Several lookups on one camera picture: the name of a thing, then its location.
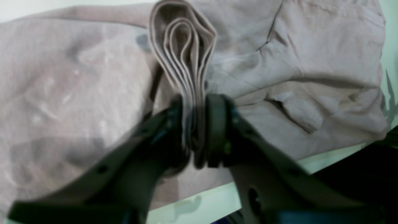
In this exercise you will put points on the pink T-shirt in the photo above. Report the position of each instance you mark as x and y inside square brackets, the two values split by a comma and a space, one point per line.
[305, 73]

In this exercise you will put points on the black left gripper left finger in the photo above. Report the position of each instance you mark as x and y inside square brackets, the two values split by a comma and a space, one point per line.
[119, 188]

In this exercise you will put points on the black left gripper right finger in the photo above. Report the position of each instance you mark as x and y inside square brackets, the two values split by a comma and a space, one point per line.
[273, 189]

